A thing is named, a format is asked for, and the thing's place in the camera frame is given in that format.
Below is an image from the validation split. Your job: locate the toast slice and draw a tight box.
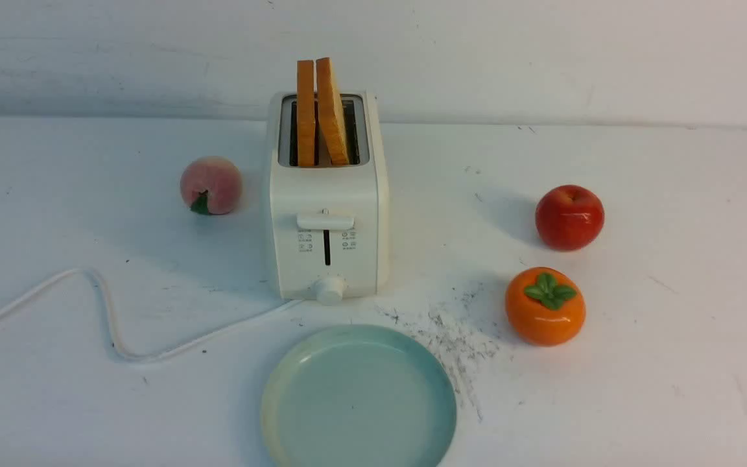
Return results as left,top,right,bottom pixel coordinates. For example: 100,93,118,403
315,57,350,166
296,60,317,167

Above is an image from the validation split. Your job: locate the white two-slot toaster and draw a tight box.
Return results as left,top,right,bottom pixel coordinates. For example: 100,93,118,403
261,91,390,304

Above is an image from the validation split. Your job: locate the light green round plate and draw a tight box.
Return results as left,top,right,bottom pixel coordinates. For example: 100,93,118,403
260,324,458,466

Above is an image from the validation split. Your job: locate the pink toy peach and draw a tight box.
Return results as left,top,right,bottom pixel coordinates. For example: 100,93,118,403
179,157,244,215

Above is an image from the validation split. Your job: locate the orange toy persimmon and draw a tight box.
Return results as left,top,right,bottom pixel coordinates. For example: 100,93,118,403
504,267,586,348

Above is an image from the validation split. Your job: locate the red toy apple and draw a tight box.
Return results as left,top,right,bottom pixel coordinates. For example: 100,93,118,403
536,184,605,251

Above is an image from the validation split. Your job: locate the white toaster power cord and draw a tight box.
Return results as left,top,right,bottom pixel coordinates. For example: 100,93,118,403
0,267,304,363

